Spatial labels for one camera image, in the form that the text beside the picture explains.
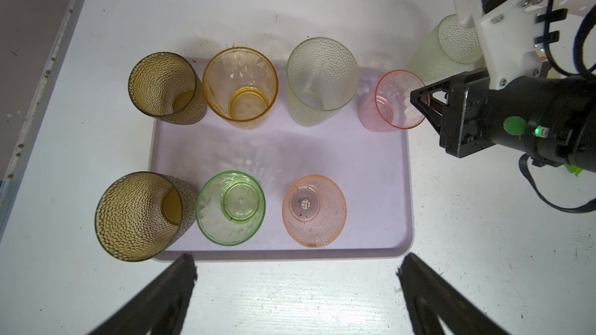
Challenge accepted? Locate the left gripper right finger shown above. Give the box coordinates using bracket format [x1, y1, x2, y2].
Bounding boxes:
[397, 253, 507, 334]

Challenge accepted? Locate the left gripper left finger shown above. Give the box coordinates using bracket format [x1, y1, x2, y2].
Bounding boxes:
[92, 254, 197, 334]

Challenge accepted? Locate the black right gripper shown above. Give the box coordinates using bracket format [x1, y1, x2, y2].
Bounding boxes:
[410, 68, 497, 158]

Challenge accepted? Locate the pink glass front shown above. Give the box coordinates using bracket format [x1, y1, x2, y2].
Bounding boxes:
[359, 70, 425, 133]

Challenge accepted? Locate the pink glass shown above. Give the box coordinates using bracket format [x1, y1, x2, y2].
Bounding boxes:
[359, 70, 425, 133]
[282, 175, 347, 248]

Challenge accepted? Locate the brown textured glass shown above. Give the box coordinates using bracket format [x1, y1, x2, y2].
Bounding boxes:
[95, 172, 199, 262]
[128, 52, 208, 125]

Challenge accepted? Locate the pale green large glass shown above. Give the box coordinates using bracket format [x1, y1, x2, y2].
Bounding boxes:
[287, 37, 359, 127]

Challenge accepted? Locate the bright green glass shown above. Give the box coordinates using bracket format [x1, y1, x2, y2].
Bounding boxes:
[196, 171, 266, 247]

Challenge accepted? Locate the amber yellow glass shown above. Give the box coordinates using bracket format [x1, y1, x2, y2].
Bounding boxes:
[203, 47, 279, 130]

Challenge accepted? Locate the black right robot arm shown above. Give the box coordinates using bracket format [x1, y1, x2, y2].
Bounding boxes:
[411, 68, 595, 172]

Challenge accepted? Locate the lilac plastic tray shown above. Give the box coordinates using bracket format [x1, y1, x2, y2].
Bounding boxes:
[149, 88, 414, 261]

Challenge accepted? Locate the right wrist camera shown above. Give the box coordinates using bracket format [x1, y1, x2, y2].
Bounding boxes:
[453, 0, 596, 91]

